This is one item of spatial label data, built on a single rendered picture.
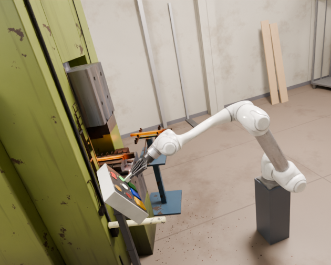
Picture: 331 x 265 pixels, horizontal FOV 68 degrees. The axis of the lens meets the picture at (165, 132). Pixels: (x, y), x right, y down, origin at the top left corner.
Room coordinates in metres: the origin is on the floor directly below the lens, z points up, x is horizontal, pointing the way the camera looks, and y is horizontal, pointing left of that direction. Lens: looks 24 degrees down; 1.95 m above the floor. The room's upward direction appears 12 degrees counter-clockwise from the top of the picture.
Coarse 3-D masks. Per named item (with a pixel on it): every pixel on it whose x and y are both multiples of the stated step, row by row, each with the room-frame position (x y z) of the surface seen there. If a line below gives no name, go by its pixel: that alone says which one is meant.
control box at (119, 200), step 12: (108, 168) 1.34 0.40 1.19; (108, 180) 1.19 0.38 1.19; (120, 180) 1.30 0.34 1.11; (108, 192) 1.09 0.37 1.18; (120, 192) 1.11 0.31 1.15; (108, 204) 1.06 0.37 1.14; (120, 204) 1.07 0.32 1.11; (132, 204) 1.09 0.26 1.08; (132, 216) 1.08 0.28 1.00; (144, 216) 1.10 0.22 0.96
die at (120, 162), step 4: (100, 156) 1.92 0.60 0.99; (104, 156) 1.91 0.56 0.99; (108, 156) 1.89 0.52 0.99; (100, 160) 1.83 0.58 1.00; (104, 160) 1.82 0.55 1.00; (108, 160) 1.81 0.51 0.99; (112, 160) 1.80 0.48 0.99; (116, 160) 1.79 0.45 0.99; (120, 160) 1.77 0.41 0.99; (124, 160) 1.81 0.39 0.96; (100, 164) 1.78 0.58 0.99; (108, 164) 1.76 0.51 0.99; (112, 164) 1.75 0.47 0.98; (116, 164) 1.75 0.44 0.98; (120, 164) 1.73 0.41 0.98; (124, 164) 1.79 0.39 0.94; (116, 168) 1.70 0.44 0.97; (120, 168) 1.70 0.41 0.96; (124, 168) 1.76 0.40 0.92
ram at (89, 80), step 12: (72, 72) 1.66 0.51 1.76; (84, 72) 1.65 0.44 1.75; (96, 72) 1.79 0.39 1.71; (72, 84) 1.67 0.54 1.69; (84, 84) 1.65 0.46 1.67; (96, 84) 1.72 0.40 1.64; (84, 96) 1.66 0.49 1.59; (96, 96) 1.66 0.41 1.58; (108, 96) 1.89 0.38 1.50; (84, 108) 1.66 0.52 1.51; (96, 108) 1.65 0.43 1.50; (108, 108) 1.81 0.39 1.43; (84, 120) 1.67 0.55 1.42; (96, 120) 1.65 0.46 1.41
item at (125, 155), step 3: (126, 153) 1.83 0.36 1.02; (129, 153) 1.82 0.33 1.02; (132, 153) 1.80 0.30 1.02; (111, 156) 1.85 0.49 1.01; (114, 156) 1.84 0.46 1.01; (117, 156) 1.82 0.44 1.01; (120, 156) 1.81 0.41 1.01; (123, 156) 1.80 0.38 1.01; (126, 156) 1.81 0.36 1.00; (129, 156) 1.81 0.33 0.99; (132, 156) 1.80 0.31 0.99; (99, 159) 1.84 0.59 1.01; (102, 159) 1.83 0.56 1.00; (105, 159) 1.83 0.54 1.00; (123, 159) 1.80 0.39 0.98
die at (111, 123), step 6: (108, 120) 1.74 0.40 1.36; (114, 120) 1.86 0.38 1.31; (96, 126) 1.71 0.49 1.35; (102, 126) 1.70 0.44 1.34; (108, 126) 1.71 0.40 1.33; (114, 126) 1.82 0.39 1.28; (90, 132) 1.72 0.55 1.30; (96, 132) 1.71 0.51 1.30; (102, 132) 1.70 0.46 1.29; (108, 132) 1.70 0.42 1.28
